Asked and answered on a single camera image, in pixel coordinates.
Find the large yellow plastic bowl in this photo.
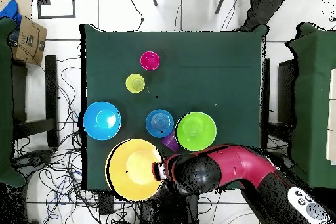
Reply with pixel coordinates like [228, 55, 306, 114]
[104, 138, 165, 202]

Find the purple plastic cup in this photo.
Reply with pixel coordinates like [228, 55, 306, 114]
[161, 129, 181, 152]

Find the small blue flat-bottomed bowl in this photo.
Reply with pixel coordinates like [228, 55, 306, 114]
[145, 108, 175, 139]

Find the large green plastic bowl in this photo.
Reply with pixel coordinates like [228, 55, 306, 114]
[175, 111, 218, 152]

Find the red plastic cup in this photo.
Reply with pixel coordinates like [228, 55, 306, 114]
[139, 51, 161, 72]

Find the black floor box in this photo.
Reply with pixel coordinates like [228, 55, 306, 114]
[98, 190, 115, 215]

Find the large blue plastic bowl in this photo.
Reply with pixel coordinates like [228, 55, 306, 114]
[83, 101, 122, 141]

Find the yellow ribbed plastic cup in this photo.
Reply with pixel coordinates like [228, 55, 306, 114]
[125, 73, 146, 94]

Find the dark green tablecloth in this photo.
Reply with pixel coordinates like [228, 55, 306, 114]
[79, 23, 268, 190]

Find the green cloth on side table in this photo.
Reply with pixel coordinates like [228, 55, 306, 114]
[0, 17, 26, 188]
[284, 22, 336, 189]

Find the printed cardboard box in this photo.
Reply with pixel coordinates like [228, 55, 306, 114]
[11, 15, 49, 66]

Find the person's leg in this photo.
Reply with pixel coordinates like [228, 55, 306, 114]
[240, 0, 293, 32]

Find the plain cardboard box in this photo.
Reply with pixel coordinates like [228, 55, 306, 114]
[0, 0, 33, 20]

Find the blue bag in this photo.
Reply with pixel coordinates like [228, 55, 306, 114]
[0, 0, 22, 26]

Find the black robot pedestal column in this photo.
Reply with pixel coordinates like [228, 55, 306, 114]
[138, 189, 200, 224]

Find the tangle of floor cables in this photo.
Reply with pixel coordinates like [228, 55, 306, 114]
[12, 42, 140, 224]

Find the grey pedestal foot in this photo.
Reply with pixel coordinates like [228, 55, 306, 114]
[12, 149, 54, 176]

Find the black stool frame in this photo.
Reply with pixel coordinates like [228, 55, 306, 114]
[11, 55, 60, 148]

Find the black floor cable with knot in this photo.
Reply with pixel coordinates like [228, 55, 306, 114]
[127, 0, 144, 32]

